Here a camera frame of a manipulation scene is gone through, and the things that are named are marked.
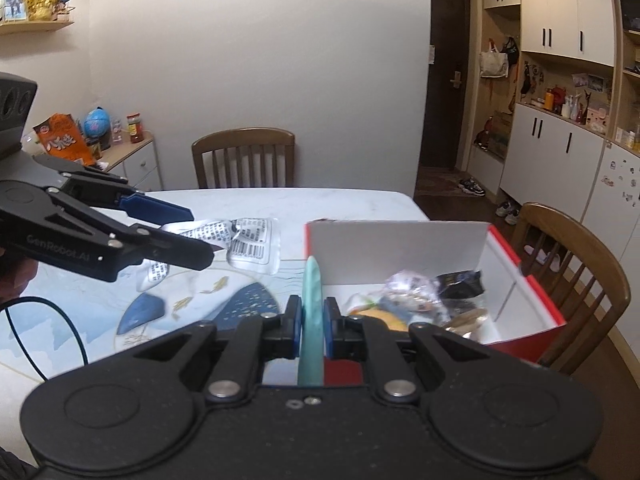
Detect framed photo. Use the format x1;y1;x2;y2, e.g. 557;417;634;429
1;0;27;24

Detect blue globe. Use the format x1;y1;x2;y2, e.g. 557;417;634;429
84;106;112;140

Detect brown slatted wooden chair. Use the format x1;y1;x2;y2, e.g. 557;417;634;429
191;128;296;190

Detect white sneakers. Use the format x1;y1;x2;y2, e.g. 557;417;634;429
495;201;524;226

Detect gold foil snack packet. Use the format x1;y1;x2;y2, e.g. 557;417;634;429
442;307;489;346

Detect person's left hand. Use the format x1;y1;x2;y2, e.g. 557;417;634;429
0;255;39;308

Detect white stickered cabinet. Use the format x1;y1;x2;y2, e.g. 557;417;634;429
582;142;640;272

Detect white upper wall cabinet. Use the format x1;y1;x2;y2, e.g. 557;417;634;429
482;0;616;67

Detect white marble desktop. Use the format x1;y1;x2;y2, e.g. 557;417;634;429
0;187;432;453

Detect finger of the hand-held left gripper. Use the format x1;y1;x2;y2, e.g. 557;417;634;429
135;226;216;271
59;167;195;224

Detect silver printed snack packet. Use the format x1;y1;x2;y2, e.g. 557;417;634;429
136;216;282;292

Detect red cardboard box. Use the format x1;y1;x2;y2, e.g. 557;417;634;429
304;218;569;387

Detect white two-door lower cabinet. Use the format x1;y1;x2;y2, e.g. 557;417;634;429
500;102;609;221

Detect black cable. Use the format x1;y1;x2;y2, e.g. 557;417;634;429
0;297;91;382

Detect dark brown door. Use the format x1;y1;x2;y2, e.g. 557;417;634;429
417;0;474;171

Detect wooden wall shelf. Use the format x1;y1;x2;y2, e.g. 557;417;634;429
0;20;75;36

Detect red figurine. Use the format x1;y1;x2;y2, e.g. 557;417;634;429
474;117;496;151

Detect white tote bag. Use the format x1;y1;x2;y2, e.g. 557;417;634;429
479;42;510;79

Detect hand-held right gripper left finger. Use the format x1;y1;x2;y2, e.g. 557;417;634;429
132;296;304;405

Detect white side cabinet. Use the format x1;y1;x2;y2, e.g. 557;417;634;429
95;137;164;194

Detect brown curved wooden chair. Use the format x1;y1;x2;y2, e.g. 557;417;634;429
510;202;632;377

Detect clear pink label bread packet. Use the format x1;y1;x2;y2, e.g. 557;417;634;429
382;270;444;312

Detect black snack packet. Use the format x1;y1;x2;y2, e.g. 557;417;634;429
435;270;487;311

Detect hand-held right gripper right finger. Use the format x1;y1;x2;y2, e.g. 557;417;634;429
322;297;494;405

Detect teal stick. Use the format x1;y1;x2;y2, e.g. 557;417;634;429
297;256;326;387

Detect white slippers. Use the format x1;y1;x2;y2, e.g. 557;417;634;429
522;245;564;274

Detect orange snack bag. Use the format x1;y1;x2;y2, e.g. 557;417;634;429
32;112;96;167

